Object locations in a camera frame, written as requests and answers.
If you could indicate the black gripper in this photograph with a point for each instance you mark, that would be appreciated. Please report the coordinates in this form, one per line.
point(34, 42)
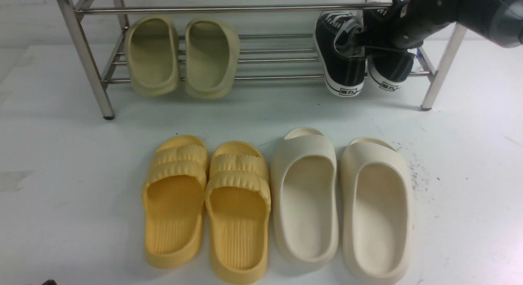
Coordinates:
point(405, 24)

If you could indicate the black canvas sneaker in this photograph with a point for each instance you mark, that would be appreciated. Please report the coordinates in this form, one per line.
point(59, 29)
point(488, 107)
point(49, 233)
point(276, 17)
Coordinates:
point(388, 67)
point(343, 61)

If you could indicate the olive green slipper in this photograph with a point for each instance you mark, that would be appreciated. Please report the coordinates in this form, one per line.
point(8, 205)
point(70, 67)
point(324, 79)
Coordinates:
point(212, 55)
point(151, 52)

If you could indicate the cream foam slipper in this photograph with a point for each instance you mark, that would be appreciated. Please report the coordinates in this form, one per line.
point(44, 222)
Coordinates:
point(303, 180)
point(377, 211)

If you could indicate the yellow ribbed slipper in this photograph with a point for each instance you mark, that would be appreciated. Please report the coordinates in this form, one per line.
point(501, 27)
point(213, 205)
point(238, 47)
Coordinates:
point(173, 201)
point(238, 202)

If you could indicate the cream foam slipper right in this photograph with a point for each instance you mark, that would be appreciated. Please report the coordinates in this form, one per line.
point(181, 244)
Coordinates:
point(377, 211)

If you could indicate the olive green slipper left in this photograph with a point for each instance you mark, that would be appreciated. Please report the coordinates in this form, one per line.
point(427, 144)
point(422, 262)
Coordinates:
point(151, 52)

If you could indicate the yellow ribbed slipper left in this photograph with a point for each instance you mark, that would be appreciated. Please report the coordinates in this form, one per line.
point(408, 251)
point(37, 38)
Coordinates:
point(173, 201)

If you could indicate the olive green slipper right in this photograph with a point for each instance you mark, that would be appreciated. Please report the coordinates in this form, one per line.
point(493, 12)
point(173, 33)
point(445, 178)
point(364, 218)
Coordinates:
point(212, 55)

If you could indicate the cream foam slipper left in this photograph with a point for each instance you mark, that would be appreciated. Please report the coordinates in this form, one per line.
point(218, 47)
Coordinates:
point(303, 180)

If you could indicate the stainless steel shoe rack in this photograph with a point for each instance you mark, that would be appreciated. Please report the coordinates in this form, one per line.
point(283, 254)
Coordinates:
point(73, 14)

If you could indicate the yellow ribbed slipper right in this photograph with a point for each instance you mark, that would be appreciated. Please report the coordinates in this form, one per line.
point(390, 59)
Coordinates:
point(238, 202)

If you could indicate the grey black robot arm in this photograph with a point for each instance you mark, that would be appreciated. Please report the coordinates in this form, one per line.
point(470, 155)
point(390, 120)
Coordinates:
point(499, 21)

